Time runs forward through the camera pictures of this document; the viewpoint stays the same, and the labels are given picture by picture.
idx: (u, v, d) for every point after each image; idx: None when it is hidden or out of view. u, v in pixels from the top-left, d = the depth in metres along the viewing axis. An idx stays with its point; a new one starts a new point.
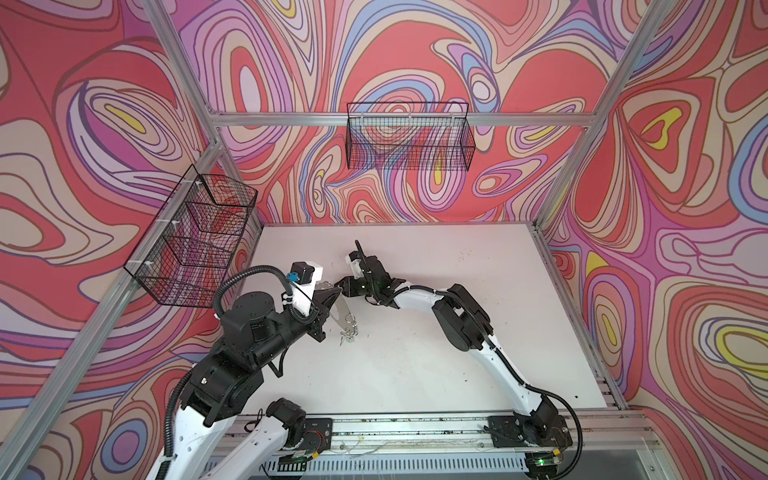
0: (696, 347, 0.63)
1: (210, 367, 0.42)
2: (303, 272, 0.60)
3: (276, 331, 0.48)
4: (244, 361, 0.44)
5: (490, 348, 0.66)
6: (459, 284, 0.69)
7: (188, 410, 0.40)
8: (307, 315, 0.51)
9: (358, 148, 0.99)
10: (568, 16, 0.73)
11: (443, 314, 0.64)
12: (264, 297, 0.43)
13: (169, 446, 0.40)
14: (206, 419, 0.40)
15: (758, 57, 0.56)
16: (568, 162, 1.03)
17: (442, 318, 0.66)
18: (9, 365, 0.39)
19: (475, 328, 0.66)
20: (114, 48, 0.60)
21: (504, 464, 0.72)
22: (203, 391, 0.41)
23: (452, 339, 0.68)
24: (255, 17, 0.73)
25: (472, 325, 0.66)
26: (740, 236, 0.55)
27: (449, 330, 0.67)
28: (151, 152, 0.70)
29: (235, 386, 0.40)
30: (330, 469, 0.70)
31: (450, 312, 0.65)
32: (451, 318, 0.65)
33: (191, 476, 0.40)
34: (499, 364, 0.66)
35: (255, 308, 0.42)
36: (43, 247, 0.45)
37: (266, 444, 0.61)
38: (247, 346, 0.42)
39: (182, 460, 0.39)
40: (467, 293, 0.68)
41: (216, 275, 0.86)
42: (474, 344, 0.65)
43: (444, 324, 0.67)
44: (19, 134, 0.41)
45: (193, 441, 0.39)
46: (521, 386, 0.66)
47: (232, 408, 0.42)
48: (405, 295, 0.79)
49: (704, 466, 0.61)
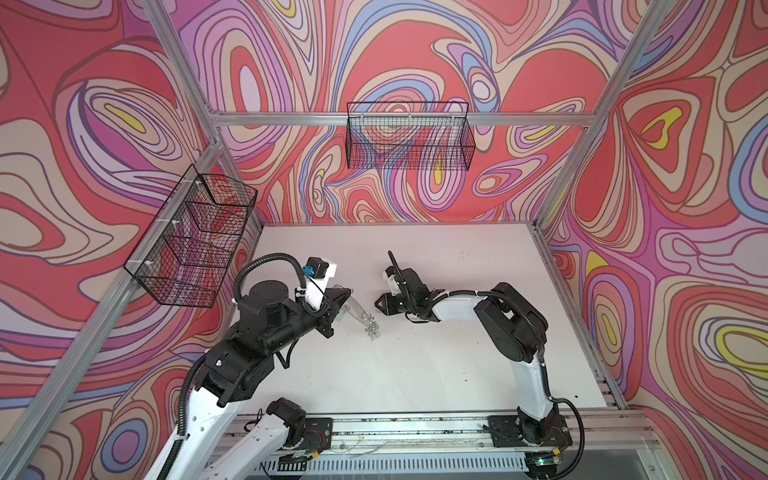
0: (696, 347, 0.63)
1: (224, 351, 0.44)
2: (318, 267, 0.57)
3: (287, 320, 0.49)
4: (257, 346, 0.45)
5: (537, 361, 0.57)
6: (506, 282, 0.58)
7: (202, 391, 0.42)
8: (318, 308, 0.53)
9: (358, 148, 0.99)
10: (568, 16, 0.73)
11: (488, 316, 0.55)
12: (278, 285, 0.45)
13: (183, 425, 0.41)
14: (221, 400, 0.41)
15: (758, 57, 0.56)
16: (568, 162, 1.03)
17: (487, 321, 0.56)
18: (9, 365, 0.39)
19: (529, 335, 0.55)
20: (114, 48, 0.60)
21: (504, 464, 0.72)
22: (218, 373, 0.42)
23: (501, 345, 0.57)
24: (255, 17, 0.73)
25: (525, 331, 0.55)
26: (740, 236, 0.55)
27: (497, 335, 0.56)
28: (151, 152, 0.70)
29: (248, 370, 0.42)
30: (330, 469, 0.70)
31: (497, 315, 0.56)
32: (499, 322, 0.55)
33: (198, 463, 0.40)
34: (537, 379, 0.59)
35: (271, 294, 0.44)
36: (43, 247, 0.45)
37: (267, 440, 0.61)
38: (261, 330, 0.44)
39: (195, 440, 0.40)
40: (516, 292, 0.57)
41: (216, 275, 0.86)
42: (528, 354, 0.54)
43: (491, 328, 0.56)
44: (19, 134, 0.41)
45: (206, 421, 0.40)
46: (549, 399, 0.63)
47: (245, 392, 0.43)
48: (445, 304, 0.70)
49: (704, 466, 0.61)
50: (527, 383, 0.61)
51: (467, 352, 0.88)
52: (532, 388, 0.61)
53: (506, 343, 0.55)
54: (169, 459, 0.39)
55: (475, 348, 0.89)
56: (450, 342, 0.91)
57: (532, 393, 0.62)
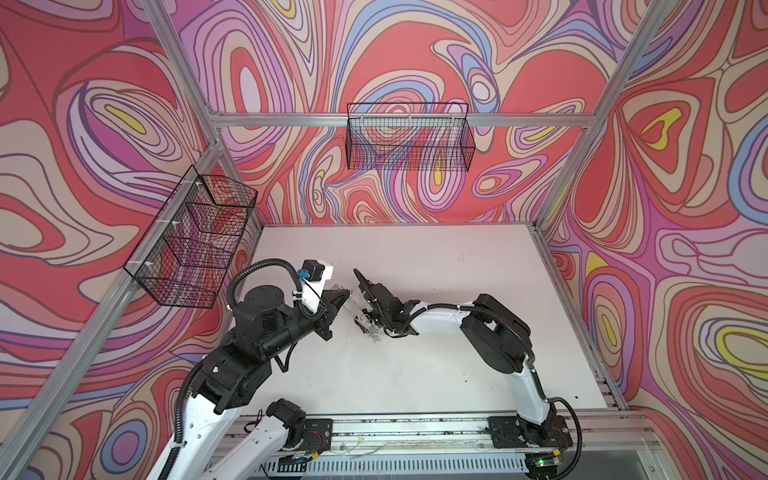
0: (696, 347, 0.63)
1: (220, 358, 0.43)
2: (313, 269, 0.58)
3: (284, 324, 0.49)
4: (254, 352, 0.46)
5: (528, 368, 0.57)
6: (486, 294, 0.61)
7: (198, 398, 0.41)
8: (315, 311, 0.52)
9: (358, 149, 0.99)
10: (568, 16, 0.73)
11: (475, 333, 0.53)
12: (274, 290, 0.45)
13: (180, 433, 0.40)
14: (217, 406, 0.41)
15: (759, 58, 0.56)
16: (568, 162, 1.03)
17: (475, 338, 0.54)
18: (9, 366, 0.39)
19: (516, 345, 0.54)
20: (114, 49, 0.60)
21: (504, 464, 0.72)
22: (215, 379, 0.42)
23: (491, 361, 0.56)
24: (254, 17, 0.73)
25: (510, 342, 0.55)
26: (741, 236, 0.55)
27: (485, 351, 0.55)
28: (151, 152, 0.70)
29: (245, 376, 0.42)
30: (330, 470, 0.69)
31: (483, 330, 0.54)
32: (485, 336, 0.53)
33: (196, 467, 0.40)
34: (531, 384, 0.59)
35: (266, 300, 0.43)
36: (44, 247, 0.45)
37: (267, 442, 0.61)
38: (257, 336, 0.44)
39: (192, 446, 0.40)
40: (498, 304, 0.57)
41: (215, 275, 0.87)
42: (517, 364, 0.53)
43: (479, 344, 0.55)
44: (19, 134, 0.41)
45: (202, 428, 0.40)
46: (542, 398, 0.62)
47: (243, 397, 0.43)
48: (424, 318, 0.67)
49: (704, 467, 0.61)
50: (522, 390, 0.60)
51: (467, 353, 0.88)
52: (527, 393, 0.60)
53: (494, 358, 0.55)
54: (167, 465, 0.39)
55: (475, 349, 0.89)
56: (450, 342, 0.91)
57: (528, 398, 0.61)
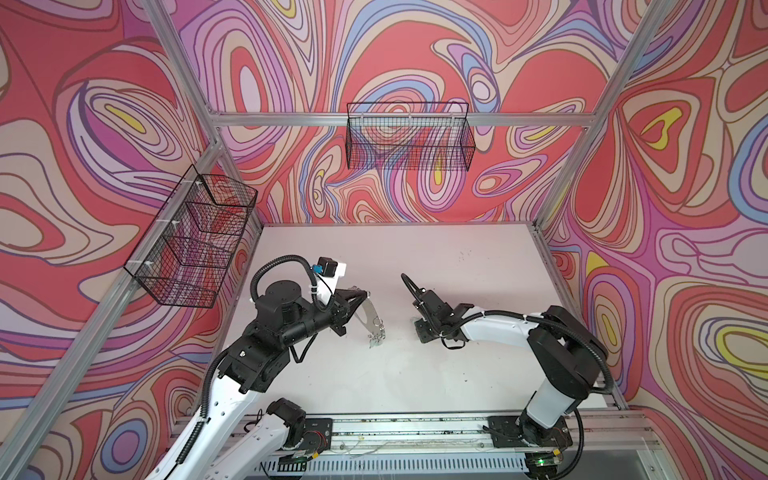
0: (696, 347, 0.63)
1: (246, 345, 0.48)
2: (326, 265, 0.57)
3: (301, 316, 0.53)
4: (274, 342, 0.50)
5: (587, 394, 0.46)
6: (557, 305, 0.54)
7: (225, 379, 0.45)
8: (328, 304, 0.56)
9: (358, 148, 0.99)
10: (568, 16, 0.73)
11: (546, 349, 0.47)
12: (293, 284, 0.49)
13: (205, 408, 0.44)
14: (242, 387, 0.44)
15: (758, 57, 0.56)
16: (568, 162, 1.03)
17: (543, 353, 0.48)
18: (9, 365, 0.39)
19: (591, 367, 0.47)
20: (114, 48, 0.60)
21: (504, 464, 0.72)
22: (240, 363, 0.46)
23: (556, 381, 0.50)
24: (255, 17, 0.73)
25: (585, 363, 0.48)
26: (740, 236, 0.55)
27: (553, 369, 0.48)
28: (151, 152, 0.70)
29: (268, 363, 0.46)
30: (330, 469, 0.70)
31: (557, 348, 0.47)
32: (560, 355, 0.47)
33: (216, 447, 0.43)
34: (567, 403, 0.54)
35: (286, 292, 0.48)
36: (43, 247, 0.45)
37: (267, 440, 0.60)
38: (277, 327, 0.48)
39: (215, 425, 0.42)
40: (571, 318, 0.50)
41: (216, 275, 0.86)
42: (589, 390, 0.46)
43: (546, 361, 0.48)
44: (19, 133, 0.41)
45: (227, 406, 0.43)
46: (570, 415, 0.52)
47: (264, 382, 0.47)
48: (479, 324, 0.62)
49: (704, 467, 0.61)
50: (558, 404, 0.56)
51: (467, 353, 0.88)
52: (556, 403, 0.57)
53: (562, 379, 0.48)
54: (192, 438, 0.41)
55: (476, 349, 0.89)
56: None
57: (554, 407, 0.58)
